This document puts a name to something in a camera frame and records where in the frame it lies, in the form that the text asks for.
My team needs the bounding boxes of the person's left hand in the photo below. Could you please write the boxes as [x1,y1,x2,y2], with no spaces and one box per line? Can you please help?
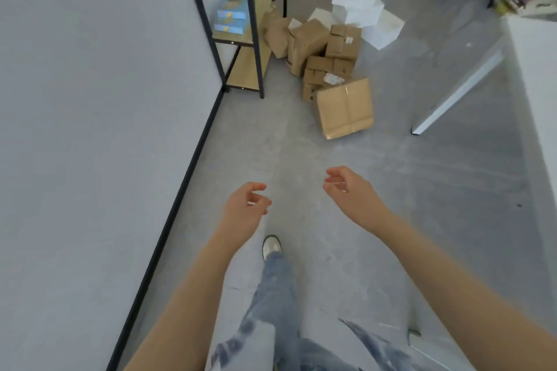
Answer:
[221,182,273,242]

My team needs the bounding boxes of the person's right hand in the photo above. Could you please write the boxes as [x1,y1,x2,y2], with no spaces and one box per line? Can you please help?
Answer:
[322,166,389,233]

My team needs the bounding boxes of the person's right forearm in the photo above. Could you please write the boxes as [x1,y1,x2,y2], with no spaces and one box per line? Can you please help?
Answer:
[370,209,557,371]

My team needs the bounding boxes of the person's left forearm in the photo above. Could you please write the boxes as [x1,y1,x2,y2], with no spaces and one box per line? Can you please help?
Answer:
[123,227,258,371]

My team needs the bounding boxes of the white shoe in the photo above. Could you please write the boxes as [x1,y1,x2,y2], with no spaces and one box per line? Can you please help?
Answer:
[262,235,282,262]

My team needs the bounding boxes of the black baseboard strip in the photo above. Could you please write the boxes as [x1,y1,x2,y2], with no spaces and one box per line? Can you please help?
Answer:
[106,87,227,371]

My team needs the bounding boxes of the pile of brown cardboard boxes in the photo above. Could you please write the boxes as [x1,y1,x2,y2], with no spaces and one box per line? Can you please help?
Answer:
[261,14,375,141]

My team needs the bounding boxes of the blue denim jeans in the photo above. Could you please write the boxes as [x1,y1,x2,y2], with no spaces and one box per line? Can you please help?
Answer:
[208,251,418,371]

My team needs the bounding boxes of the small white box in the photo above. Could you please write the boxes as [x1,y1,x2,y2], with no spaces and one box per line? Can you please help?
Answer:
[307,8,335,24]

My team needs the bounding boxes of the black metal wooden shelf rack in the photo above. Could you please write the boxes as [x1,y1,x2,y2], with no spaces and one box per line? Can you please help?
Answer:
[178,0,290,99]

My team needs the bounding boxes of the light blue flat box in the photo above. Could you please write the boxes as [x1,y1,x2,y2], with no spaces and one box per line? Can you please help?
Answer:
[216,0,249,20]
[213,19,250,35]

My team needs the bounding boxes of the white table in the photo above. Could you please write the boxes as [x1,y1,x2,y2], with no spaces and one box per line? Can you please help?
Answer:
[411,14,557,254]

